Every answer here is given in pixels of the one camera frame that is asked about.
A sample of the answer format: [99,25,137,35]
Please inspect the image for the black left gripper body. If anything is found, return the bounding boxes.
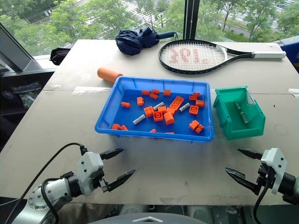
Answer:
[92,169,106,190]

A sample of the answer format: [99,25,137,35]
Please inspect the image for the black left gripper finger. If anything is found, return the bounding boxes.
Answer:
[99,148,124,161]
[101,169,136,193]

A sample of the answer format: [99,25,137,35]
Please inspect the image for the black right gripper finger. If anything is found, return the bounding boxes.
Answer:
[224,167,261,196]
[236,147,264,161]

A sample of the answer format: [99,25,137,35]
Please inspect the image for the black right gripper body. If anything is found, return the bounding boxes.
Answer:
[256,163,277,195]

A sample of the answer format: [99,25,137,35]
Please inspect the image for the blue box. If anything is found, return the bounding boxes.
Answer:
[279,35,299,70]

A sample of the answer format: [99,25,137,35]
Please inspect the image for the green plastic bin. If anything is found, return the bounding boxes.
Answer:
[213,85,267,141]

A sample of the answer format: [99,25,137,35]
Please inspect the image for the blue plastic tray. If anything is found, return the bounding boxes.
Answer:
[94,76,216,142]

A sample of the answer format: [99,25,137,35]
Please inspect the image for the dark grey rounded shape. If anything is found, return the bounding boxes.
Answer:
[92,211,211,224]

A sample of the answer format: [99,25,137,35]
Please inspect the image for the orange foam cylinder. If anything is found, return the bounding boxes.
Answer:
[97,67,124,84]

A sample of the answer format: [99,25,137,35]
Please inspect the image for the long orange building plate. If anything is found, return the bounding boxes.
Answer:
[169,95,185,110]

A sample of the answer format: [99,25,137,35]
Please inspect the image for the black and white tennis racket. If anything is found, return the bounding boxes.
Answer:
[158,39,287,76]

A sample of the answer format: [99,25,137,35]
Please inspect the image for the clear bags of small parts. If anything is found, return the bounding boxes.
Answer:
[10,81,43,109]

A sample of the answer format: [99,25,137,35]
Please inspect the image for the black bag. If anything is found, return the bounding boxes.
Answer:
[49,47,71,66]

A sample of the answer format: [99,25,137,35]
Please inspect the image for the navy folded umbrella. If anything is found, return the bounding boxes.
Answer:
[115,26,178,56]

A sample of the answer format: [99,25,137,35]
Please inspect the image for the black window pillar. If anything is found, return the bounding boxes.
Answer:
[183,0,200,41]

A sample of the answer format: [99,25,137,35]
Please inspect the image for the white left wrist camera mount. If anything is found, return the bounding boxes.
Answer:
[76,151,105,196]

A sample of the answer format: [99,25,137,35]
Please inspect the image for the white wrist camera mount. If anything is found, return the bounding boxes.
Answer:
[76,151,105,196]
[260,147,288,195]

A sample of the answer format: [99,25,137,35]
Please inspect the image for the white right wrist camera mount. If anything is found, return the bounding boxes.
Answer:
[260,147,288,195]

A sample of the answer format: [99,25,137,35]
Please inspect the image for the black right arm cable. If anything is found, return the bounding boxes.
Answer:
[253,180,271,224]

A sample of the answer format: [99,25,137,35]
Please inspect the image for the grey slanted window frame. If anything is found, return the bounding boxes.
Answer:
[0,22,57,77]

